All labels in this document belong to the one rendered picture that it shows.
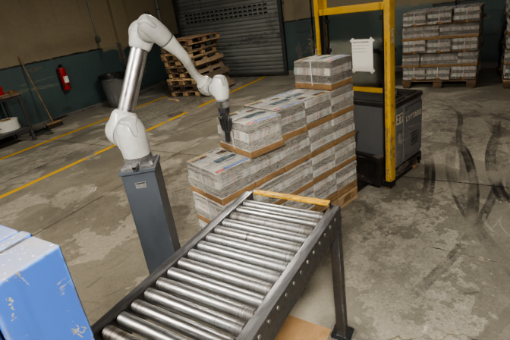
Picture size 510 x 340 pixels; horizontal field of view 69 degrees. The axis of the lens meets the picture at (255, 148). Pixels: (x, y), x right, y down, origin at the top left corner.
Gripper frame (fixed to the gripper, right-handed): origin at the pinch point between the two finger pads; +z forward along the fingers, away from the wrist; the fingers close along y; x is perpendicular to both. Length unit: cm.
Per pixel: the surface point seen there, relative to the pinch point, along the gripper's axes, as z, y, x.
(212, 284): 19, -95, 83
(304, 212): 17, -89, 24
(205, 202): 40.9, 3.0, 23.7
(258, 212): 18, -70, 37
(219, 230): 19, -66, 59
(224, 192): 28.0, -18.4, 21.5
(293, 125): 1.9, -18.3, -45.5
